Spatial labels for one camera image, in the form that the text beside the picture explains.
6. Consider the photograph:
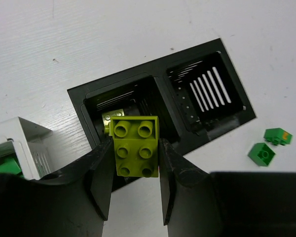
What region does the black two-compartment container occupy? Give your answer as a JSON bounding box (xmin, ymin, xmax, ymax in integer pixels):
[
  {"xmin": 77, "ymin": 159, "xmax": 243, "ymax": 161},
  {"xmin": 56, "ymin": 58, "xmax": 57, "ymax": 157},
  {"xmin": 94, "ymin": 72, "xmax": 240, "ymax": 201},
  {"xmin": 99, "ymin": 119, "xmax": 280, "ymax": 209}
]
[{"xmin": 67, "ymin": 38, "xmax": 257, "ymax": 192}]

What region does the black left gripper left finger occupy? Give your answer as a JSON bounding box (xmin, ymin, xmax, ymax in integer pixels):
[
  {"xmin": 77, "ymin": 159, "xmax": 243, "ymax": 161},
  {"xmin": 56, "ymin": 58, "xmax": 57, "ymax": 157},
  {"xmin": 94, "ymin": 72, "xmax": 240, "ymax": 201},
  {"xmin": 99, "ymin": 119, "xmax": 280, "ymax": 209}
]
[{"xmin": 0, "ymin": 138, "xmax": 115, "ymax": 237}]

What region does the white two-compartment container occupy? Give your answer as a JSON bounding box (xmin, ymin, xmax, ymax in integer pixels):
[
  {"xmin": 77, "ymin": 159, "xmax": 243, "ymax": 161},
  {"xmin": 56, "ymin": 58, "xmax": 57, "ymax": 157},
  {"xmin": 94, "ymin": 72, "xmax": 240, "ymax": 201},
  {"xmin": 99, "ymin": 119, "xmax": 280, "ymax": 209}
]
[{"xmin": 0, "ymin": 117, "xmax": 55, "ymax": 180}]

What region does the lime lego brick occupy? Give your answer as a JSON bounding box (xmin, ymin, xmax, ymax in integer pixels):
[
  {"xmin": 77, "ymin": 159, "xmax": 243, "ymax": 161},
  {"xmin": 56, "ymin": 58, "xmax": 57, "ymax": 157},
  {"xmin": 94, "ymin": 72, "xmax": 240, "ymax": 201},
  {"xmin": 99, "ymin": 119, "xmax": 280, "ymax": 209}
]
[{"xmin": 109, "ymin": 116, "xmax": 159, "ymax": 178}]

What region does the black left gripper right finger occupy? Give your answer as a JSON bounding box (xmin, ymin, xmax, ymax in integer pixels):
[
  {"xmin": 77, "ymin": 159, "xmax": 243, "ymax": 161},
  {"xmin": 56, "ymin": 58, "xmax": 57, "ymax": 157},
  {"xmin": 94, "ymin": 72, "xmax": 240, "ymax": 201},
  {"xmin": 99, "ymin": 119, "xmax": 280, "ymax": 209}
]
[{"xmin": 158, "ymin": 139, "xmax": 296, "ymax": 237}]

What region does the green lego pair with yellow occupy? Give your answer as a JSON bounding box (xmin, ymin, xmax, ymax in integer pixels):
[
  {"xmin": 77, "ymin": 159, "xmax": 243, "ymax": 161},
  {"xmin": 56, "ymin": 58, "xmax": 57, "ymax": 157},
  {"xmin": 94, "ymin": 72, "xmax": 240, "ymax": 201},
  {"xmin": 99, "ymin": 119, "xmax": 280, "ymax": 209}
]
[{"xmin": 248, "ymin": 128, "xmax": 293, "ymax": 167}]

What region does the green lego in white container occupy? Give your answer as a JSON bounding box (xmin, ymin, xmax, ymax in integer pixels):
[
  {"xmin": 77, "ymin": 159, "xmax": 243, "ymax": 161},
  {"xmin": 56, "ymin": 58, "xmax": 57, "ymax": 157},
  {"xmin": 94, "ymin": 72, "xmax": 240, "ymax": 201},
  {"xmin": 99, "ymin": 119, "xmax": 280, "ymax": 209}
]
[{"xmin": 0, "ymin": 158, "xmax": 22, "ymax": 175}]

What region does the lime flat lego plate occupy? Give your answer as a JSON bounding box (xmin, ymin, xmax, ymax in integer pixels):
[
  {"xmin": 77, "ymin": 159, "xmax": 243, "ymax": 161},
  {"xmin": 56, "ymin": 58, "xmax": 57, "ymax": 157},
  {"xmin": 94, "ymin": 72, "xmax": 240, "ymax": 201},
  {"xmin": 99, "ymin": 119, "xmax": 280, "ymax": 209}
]
[{"xmin": 102, "ymin": 109, "xmax": 125, "ymax": 134}]

